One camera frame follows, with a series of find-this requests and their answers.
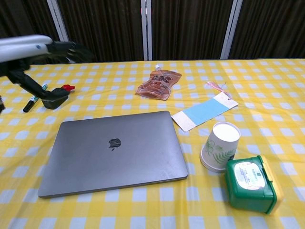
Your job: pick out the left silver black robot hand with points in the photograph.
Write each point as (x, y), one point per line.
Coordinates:
(21, 47)

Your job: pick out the yellow white checked tablecloth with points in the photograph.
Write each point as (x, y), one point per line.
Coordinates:
(262, 100)

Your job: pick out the black screen panel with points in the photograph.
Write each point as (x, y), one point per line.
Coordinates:
(188, 28)
(271, 28)
(26, 16)
(102, 28)

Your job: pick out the green box with yellow lid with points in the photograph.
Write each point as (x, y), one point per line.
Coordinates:
(250, 183)

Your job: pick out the white paper cup leaf print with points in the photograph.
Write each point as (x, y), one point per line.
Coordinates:
(219, 148)

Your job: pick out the green white marker pen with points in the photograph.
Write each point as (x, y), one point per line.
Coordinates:
(29, 105)

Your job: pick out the grey laptop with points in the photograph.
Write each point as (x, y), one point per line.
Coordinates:
(114, 152)

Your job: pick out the small red clip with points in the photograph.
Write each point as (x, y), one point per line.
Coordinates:
(68, 88)

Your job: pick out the silver screen frame post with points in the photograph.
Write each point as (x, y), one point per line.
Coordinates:
(230, 28)
(58, 21)
(146, 28)

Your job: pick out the orange spouted drink pouch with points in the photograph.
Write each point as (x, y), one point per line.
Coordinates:
(158, 84)

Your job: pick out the blue white card with tassel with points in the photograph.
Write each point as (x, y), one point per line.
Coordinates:
(202, 112)

